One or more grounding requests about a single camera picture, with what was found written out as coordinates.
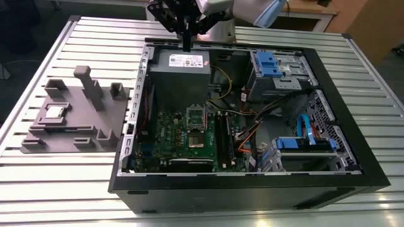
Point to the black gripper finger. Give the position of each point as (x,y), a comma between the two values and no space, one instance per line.
(161,14)
(189,35)

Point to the silver CPU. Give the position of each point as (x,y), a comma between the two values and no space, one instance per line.
(57,112)

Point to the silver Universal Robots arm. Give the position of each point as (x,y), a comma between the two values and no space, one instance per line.
(221,32)

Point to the CPU socket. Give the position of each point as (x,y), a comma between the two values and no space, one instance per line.
(198,140)

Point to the grey power supply unit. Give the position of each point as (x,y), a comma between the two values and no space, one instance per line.
(181,87)

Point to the tall grey drive cage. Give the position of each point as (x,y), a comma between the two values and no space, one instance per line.
(285,87)

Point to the green motherboard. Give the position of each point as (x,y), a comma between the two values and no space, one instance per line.
(170,132)

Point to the black RAM slot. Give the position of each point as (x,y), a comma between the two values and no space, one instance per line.
(219,139)
(226,146)

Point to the grey parts rack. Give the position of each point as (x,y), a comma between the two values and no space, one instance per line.
(79,113)

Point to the black graphics card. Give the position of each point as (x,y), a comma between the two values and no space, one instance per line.
(190,165)

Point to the hard disk in blue carrier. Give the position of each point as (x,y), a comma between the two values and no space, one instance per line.
(289,144)

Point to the green RAM stick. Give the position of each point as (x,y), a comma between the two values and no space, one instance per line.
(63,129)

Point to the wooden cabinet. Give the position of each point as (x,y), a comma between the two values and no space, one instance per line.
(375,26)

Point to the low grey disk bay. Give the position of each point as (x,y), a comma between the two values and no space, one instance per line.
(310,154)

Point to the black PC case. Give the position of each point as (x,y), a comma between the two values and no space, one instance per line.
(241,196)

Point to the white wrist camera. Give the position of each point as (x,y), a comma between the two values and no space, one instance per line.
(215,7)

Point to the blue plastic drive bracket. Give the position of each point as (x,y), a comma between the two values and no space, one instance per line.
(269,61)

